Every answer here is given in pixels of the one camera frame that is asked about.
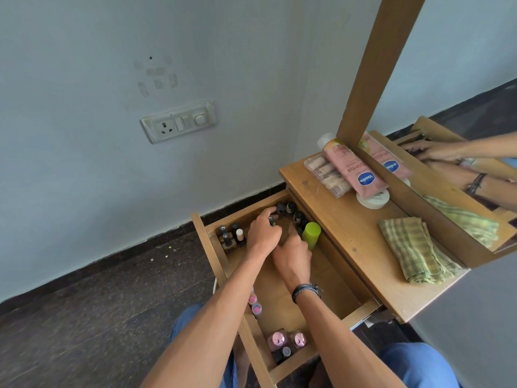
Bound person's left hand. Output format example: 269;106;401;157
246;208;284;260

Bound person's right hand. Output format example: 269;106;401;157
272;234;313;295

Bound person's left forearm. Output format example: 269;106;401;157
139;245;277;388

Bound person's right forearm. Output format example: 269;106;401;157
293;287;404;388

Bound lime green bottle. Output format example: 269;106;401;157
302;222;322;251

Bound wooden dressing table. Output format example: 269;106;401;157
279;157;471;324

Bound wooden drawer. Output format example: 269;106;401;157
191;189;380;388

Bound clear plastic cosmetics box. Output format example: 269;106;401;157
304;153;357;199

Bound white cream jar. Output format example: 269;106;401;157
355;187;391;210

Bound pink lotion tube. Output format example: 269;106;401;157
317;133;390;200

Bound green checked cloth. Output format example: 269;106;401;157
378;216;462;285

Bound blue jeans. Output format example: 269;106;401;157
171;304;461;388

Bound wooden framed mirror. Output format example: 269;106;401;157
335;0;517;269

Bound black cord bracelet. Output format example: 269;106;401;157
291;282;324;305

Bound white wall switch socket plate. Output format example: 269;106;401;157
140;99;218;145

